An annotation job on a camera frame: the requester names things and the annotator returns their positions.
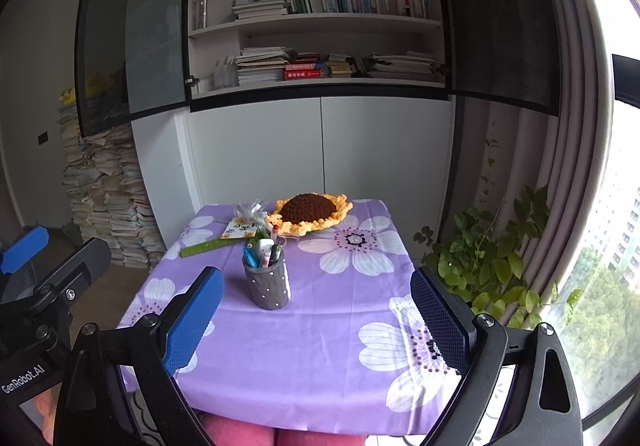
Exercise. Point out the black window frame bar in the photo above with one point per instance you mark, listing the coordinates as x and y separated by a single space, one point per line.
627 79

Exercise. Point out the purple floral tablecloth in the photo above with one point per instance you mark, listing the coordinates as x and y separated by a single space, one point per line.
325 331

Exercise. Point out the stacks of books and magazines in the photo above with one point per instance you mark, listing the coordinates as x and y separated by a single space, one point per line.
260 69

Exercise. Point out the small stack of white books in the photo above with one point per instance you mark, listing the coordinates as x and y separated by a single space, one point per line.
260 12

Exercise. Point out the glass bottle with metal lid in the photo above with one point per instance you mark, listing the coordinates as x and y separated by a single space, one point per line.
202 11

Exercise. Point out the black wall switch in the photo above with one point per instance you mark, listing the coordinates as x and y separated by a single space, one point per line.
43 138

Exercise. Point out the large glass window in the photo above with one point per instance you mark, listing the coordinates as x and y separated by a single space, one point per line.
622 226

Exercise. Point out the clear plastic organizer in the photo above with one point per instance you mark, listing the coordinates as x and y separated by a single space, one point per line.
222 76

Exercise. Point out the grey fabric pen holder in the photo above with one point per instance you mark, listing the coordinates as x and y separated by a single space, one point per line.
270 287

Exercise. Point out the person's pink trousers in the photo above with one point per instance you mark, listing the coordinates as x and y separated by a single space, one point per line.
240 433

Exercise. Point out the tall pile of old books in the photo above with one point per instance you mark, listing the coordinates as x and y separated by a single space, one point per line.
105 206

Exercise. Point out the green potted plant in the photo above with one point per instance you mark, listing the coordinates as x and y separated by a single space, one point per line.
490 256

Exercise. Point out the yellow toy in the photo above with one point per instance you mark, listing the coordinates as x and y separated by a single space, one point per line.
67 97

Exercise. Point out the crochet sunflower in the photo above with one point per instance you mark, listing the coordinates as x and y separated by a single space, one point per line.
307 208

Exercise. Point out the glass bookcase door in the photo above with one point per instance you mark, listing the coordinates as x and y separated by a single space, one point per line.
500 26
145 36

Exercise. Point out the white bookcase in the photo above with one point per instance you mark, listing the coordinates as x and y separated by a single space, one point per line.
325 22

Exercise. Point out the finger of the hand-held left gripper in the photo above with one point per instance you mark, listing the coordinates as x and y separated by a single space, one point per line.
85 271
25 248

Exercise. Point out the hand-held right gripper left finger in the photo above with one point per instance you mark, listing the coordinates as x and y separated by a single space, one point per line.
192 321

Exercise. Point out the bunch of assorted pens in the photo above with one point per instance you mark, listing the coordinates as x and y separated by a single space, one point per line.
250 257

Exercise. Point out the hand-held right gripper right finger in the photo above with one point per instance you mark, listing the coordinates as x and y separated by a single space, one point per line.
442 321

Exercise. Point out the pale pink curtain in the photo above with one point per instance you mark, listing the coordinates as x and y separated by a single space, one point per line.
565 151

